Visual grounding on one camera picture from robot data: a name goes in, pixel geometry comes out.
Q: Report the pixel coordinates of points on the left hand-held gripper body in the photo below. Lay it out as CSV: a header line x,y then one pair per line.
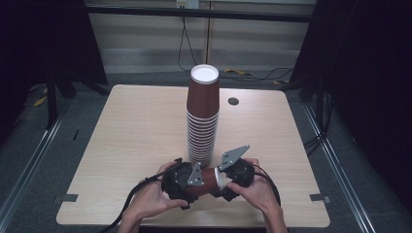
x,y
176,181

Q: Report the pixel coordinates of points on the white wall socket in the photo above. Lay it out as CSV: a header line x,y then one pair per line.
x,y
187,3

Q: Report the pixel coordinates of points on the small yellow floor scrap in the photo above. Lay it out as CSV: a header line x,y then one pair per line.
x,y
278,82

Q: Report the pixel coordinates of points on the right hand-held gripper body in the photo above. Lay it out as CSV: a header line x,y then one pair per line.
x,y
241,171

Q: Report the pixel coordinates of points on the dark curtain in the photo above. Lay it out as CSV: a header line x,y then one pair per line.
x,y
32,39
372,64

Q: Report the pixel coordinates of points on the black horizontal bar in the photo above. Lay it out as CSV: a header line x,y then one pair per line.
x,y
145,11

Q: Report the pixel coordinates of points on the black metal stand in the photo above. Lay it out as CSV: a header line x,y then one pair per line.
x,y
320,103
51,103

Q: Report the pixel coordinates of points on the stack of brown paper cups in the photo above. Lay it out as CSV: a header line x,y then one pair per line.
x,y
203,129

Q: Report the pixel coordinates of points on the person's left hand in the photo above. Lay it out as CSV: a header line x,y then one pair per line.
x,y
149,200

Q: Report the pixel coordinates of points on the black tape piece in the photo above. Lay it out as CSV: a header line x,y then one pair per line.
x,y
69,197
319,197

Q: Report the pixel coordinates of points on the yellow floor tape scrap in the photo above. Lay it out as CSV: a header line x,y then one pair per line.
x,y
234,70
40,101

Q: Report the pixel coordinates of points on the single brown paper cup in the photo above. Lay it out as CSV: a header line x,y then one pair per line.
x,y
210,182

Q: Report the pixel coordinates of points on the black round table grommet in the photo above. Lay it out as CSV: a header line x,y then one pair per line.
x,y
233,101

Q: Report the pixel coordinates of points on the person's right hand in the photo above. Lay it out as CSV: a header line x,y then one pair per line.
x,y
260,192

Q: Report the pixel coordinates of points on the metal floor rail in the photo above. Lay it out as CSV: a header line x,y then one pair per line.
x,y
343,181
32,161

